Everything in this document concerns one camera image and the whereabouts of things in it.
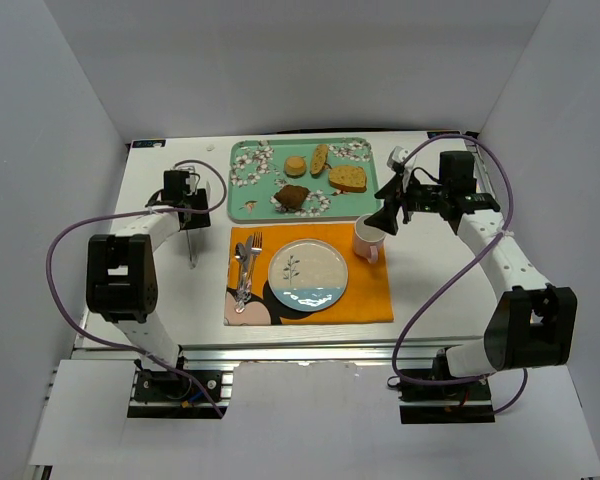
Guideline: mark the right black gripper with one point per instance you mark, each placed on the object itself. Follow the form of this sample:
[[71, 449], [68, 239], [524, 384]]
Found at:
[[405, 201]]

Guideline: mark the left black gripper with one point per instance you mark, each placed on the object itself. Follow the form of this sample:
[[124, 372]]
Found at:
[[194, 216]]

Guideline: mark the metal serving tongs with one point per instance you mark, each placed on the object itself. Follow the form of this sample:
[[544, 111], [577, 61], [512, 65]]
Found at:
[[192, 245]]

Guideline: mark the narrow seeded bread slice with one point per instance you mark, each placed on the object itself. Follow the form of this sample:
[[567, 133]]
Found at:
[[319, 159]]

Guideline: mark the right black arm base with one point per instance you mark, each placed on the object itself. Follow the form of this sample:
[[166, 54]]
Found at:
[[433, 396]]

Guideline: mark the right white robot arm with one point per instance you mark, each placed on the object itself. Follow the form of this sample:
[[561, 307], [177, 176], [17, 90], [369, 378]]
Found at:
[[533, 323]]

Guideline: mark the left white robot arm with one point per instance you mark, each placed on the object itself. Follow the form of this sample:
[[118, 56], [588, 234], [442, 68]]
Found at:
[[121, 283]]

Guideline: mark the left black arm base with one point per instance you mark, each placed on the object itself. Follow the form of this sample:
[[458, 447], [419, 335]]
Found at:
[[160, 394]]

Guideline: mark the large seeded bread slice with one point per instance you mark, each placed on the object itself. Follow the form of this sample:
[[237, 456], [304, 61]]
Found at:
[[348, 178]]

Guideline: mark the round bread bun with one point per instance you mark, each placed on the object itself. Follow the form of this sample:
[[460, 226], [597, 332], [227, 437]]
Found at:
[[295, 166]]

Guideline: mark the pink white mug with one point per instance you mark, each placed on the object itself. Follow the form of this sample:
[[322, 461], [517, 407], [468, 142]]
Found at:
[[367, 240]]

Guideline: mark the teal floral tray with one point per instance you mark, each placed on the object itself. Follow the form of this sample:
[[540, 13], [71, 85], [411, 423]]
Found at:
[[257, 172]]

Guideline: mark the silver spoon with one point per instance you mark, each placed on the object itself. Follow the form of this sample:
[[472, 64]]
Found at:
[[241, 257]]

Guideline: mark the silver knife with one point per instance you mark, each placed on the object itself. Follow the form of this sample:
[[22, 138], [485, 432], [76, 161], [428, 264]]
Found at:
[[246, 267]]

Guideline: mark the silver fork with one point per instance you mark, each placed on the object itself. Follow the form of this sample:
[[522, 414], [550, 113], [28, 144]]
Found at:
[[255, 251]]

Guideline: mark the right blue table label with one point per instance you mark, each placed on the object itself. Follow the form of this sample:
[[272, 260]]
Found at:
[[437, 133]]

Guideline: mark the blue table label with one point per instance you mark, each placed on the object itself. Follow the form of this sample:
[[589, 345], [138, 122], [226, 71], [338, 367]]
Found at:
[[437, 133], [148, 143]]

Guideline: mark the left blue table label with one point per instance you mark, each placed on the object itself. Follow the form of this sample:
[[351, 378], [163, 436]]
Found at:
[[148, 143]]

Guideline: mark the orange cartoon placemat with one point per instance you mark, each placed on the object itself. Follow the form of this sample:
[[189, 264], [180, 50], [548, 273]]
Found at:
[[366, 298]]

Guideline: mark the blue white ceramic plate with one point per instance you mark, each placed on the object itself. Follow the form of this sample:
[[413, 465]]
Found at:
[[308, 275]]

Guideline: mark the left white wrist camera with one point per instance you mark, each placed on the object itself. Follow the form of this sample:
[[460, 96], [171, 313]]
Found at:
[[191, 181]]

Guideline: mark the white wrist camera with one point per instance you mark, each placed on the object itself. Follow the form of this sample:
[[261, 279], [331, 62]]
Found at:
[[402, 163], [191, 181]]

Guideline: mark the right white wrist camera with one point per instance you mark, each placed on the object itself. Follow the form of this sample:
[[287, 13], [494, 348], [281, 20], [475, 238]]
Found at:
[[402, 163]]

